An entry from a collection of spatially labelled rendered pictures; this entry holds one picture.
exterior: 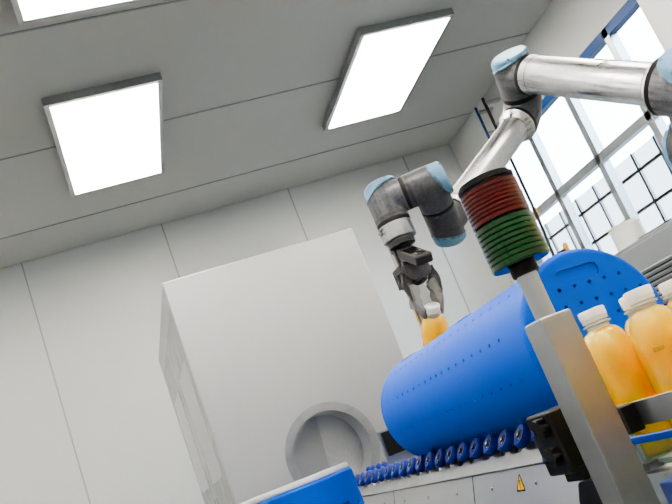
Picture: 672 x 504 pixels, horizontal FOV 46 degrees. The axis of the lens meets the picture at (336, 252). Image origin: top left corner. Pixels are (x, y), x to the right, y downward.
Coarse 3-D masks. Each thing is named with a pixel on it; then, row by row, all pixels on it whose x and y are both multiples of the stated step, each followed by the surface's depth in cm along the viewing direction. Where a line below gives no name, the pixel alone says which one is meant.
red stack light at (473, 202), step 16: (512, 176) 82; (480, 192) 81; (496, 192) 81; (512, 192) 81; (464, 208) 83; (480, 208) 81; (496, 208) 80; (512, 208) 80; (528, 208) 82; (480, 224) 81
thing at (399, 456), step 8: (384, 432) 246; (384, 440) 245; (392, 440) 245; (384, 448) 245; (392, 448) 244; (400, 448) 245; (392, 456) 245; (400, 456) 246; (408, 456) 246; (416, 456) 247; (392, 464) 244
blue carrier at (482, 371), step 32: (576, 256) 136; (608, 256) 138; (512, 288) 141; (576, 288) 134; (608, 288) 136; (480, 320) 150; (512, 320) 134; (576, 320) 132; (416, 352) 194; (448, 352) 163; (480, 352) 146; (512, 352) 134; (384, 384) 210; (416, 384) 181; (448, 384) 162; (480, 384) 149; (512, 384) 138; (544, 384) 129; (384, 416) 207; (416, 416) 185; (448, 416) 169; (480, 416) 157; (512, 416) 147; (416, 448) 200
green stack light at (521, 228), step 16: (496, 224) 80; (512, 224) 80; (528, 224) 80; (480, 240) 82; (496, 240) 80; (512, 240) 79; (528, 240) 79; (544, 240) 81; (496, 256) 80; (512, 256) 79; (528, 256) 79; (544, 256) 83; (496, 272) 81
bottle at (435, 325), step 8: (440, 312) 195; (424, 320) 195; (432, 320) 194; (440, 320) 194; (424, 328) 195; (432, 328) 194; (440, 328) 194; (424, 336) 195; (432, 336) 194; (424, 344) 197
